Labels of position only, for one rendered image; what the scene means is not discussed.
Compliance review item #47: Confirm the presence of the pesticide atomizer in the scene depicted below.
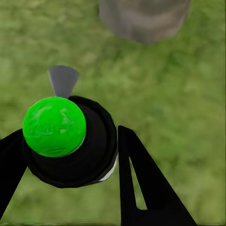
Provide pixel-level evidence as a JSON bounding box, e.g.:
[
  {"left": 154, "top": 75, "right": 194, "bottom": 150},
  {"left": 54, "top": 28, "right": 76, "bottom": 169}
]
[{"left": 22, "top": 65, "right": 118, "bottom": 188}]

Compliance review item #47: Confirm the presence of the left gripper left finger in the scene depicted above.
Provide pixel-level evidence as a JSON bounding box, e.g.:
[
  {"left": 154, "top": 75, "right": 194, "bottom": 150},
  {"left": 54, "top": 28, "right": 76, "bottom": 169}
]
[{"left": 0, "top": 129, "right": 28, "bottom": 219}]

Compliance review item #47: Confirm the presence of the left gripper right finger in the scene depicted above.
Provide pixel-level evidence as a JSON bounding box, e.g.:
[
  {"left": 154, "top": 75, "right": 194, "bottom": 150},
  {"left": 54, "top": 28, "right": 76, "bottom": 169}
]
[{"left": 118, "top": 125, "right": 197, "bottom": 226}]

